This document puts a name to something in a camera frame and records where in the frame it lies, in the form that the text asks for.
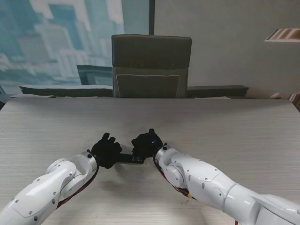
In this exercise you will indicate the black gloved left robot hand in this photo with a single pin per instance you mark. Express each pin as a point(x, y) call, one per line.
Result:
point(106, 152)

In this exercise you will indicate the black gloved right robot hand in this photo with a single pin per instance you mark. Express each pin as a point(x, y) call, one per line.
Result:
point(146, 145)

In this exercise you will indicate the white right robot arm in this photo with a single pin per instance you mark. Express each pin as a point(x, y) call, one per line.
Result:
point(211, 185)

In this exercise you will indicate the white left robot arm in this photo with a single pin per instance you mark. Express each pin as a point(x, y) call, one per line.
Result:
point(49, 187)

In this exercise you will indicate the long dark foam board stack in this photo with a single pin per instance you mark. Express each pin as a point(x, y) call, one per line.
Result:
point(65, 91)

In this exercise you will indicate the dark grey office chair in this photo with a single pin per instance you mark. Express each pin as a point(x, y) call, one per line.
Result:
point(150, 61)

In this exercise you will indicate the short dark foam board stack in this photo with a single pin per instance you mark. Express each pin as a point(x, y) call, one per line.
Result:
point(218, 92)

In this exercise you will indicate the wooden striped furniture edge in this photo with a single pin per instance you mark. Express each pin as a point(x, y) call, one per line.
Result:
point(295, 99)

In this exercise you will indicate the dark window frame post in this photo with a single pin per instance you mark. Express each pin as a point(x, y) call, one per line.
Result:
point(152, 16)

